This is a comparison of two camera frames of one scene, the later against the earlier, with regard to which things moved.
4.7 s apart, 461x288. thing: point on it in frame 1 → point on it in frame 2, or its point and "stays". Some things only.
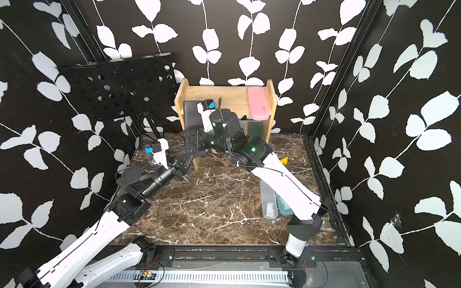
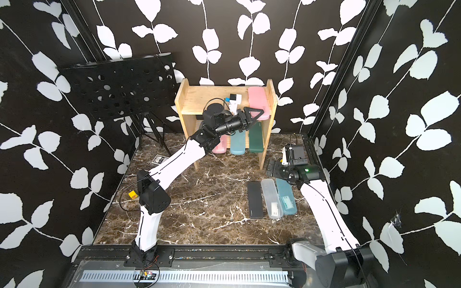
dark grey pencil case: x=192 y=116 → x=255 y=200
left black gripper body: x=174 y=170 → x=244 y=125
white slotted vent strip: x=207 y=276 stays
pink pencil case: x=259 y=107 stays
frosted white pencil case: x=269 y=201 stays
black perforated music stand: x=134 y=89 stays
